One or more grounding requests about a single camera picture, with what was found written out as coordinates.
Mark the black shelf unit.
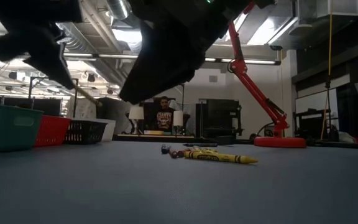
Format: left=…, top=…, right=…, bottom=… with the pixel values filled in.
left=196, top=98, right=244, bottom=139

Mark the white bag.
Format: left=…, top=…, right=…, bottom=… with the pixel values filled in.
left=337, top=130, right=357, bottom=144

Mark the long ceiling light strip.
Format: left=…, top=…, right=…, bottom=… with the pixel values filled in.
left=98, top=53, right=282, bottom=66
left=62, top=52, right=98, bottom=62

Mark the red mesh basket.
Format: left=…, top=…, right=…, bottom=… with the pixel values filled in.
left=34, top=115, right=72, bottom=147

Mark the person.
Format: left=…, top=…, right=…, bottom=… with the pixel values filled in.
left=152, top=96, right=177, bottom=131

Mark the white board panel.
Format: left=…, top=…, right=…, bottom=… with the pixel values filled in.
left=295, top=88, right=339, bottom=115

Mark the silver ceiling duct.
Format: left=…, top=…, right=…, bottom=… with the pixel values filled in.
left=56, top=0, right=142, bottom=86

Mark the black lamp power cord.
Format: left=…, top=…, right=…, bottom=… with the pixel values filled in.
left=249, top=121, right=275, bottom=140

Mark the black tripod stand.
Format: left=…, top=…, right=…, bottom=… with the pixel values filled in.
left=323, top=79, right=338, bottom=142

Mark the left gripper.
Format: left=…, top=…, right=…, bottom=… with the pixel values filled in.
left=0, top=0, right=83, bottom=91

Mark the black mesh basket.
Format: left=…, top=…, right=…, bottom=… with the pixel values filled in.
left=64, top=120, right=108, bottom=145

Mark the black metal frame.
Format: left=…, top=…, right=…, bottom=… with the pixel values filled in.
left=154, top=83, right=185, bottom=110
left=28, top=76, right=80, bottom=118

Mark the white box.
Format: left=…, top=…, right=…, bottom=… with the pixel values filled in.
left=73, top=117, right=116, bottom=143

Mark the black cabinet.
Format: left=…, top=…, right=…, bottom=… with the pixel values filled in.
left=95, top=97, right=130, bottom=135

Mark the black desk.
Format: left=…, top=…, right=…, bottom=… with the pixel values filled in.
left=293, top=108, right=338, bottom=141

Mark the white covered equipment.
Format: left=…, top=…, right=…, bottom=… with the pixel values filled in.
left=67, top=96, right=98, bottom=119

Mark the bright ceiling light panel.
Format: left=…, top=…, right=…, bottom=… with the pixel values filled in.
left=112, top=29, right=143, bottom=44

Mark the red desk lamp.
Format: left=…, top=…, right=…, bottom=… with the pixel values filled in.
left=227, top=2, right=307, bottom=149

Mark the black aluminium table frame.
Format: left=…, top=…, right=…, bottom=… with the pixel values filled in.
left=112, top=133, right=254, bottom=146

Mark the teal plastic basket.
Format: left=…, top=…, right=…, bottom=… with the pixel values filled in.
left=0, top=104, right=44, bottom=153

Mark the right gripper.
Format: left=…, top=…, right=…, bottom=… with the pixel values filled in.
left=119, top=0, right=260, bottom=105

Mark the white shade table lamp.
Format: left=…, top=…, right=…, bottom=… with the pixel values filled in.
left=128, top=106, right=145, bottom=135
left=172, top=110, right=185, bottom=135

